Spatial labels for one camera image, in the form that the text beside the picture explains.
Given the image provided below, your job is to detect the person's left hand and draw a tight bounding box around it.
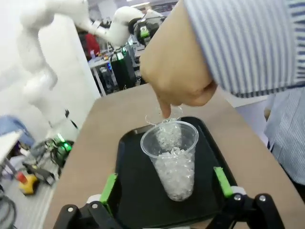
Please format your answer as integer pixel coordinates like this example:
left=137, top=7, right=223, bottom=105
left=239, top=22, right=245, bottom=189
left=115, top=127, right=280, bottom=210
left=139, top=33, right=218, bottom=119

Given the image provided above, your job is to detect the clear plastic cup with ice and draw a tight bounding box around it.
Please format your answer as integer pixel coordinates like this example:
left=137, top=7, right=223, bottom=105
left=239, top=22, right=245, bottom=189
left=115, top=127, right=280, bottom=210
left=140, top=121, right=200, bottom=201

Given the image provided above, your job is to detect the small clear plastic cup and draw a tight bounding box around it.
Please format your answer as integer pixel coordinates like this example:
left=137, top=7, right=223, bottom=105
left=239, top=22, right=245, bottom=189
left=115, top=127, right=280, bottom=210
left=144, top=104, right=183, bottom=127

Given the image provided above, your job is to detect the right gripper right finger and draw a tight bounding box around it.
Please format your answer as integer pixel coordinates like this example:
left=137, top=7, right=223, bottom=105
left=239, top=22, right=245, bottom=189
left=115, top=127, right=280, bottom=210
left=213, top=167, right=285, bottom=229

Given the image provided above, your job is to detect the person in red top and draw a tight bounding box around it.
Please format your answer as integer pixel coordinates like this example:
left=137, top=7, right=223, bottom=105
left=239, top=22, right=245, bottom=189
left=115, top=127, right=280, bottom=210
left=84, top=33, right=101, bottom=59

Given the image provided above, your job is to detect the yellow emergency stop box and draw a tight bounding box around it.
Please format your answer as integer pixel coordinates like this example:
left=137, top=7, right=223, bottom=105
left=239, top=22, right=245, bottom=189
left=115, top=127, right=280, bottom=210
left=15, top=173, right=40, bottom=197

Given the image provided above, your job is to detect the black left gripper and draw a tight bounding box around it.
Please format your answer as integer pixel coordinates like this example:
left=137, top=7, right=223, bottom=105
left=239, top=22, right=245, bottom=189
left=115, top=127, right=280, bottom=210
left=128, top=17, right=165, bottom=46

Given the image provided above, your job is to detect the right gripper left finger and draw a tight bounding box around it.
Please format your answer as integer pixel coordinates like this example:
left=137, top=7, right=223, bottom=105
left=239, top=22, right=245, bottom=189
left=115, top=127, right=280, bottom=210
left=57, top=173, right=120, bottom=229

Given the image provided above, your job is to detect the person's left forearm striped sleeve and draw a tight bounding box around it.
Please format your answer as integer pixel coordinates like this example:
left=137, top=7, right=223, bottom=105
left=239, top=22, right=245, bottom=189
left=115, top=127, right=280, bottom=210
left=156, top=0, right=305, bottom=98

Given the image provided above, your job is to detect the black plastic serving tray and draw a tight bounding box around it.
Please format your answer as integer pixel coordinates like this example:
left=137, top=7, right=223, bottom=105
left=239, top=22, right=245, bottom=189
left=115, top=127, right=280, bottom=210
left=113, top=116, right=239, bottom=225

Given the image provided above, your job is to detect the person in striped blue shirt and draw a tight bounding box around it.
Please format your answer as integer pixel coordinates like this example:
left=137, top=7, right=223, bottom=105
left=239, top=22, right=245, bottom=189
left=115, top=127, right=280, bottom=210
left=263, top=89, right=305, bottom=194

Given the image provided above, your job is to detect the black computer tower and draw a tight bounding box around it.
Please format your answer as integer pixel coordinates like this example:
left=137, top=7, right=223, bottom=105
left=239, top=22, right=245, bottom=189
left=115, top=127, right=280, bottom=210
left=111, top=51, right=135, bottom=90

